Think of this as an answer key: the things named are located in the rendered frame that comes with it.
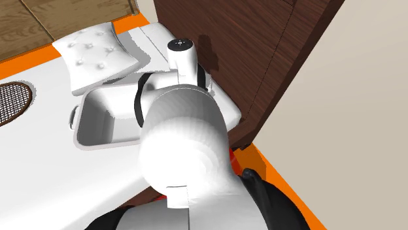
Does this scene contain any brown oval mesh basket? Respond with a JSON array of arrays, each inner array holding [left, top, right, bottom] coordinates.
[[0, 81, 34, 128]]

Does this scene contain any white rectangular tub with handle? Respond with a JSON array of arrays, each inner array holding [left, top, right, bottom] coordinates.
[[69, 83, 154, 152]]

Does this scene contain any white tufted pillow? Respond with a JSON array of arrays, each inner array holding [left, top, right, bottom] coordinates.
[[51, 22, 143, 97]]

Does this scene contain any orange rug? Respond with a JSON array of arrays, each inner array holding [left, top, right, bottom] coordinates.
[[0, 13, 328, 230]]

